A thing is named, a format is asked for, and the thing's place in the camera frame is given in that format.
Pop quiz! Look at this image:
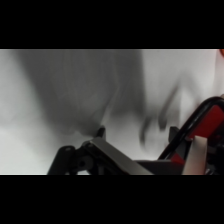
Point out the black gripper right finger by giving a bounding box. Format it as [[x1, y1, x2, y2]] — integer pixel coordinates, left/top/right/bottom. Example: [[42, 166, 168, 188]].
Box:
[[159, 96, 224, 176]]

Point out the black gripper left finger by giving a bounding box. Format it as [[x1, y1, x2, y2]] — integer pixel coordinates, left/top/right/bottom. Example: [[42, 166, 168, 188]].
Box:
[[47, 125, 153, 176]]

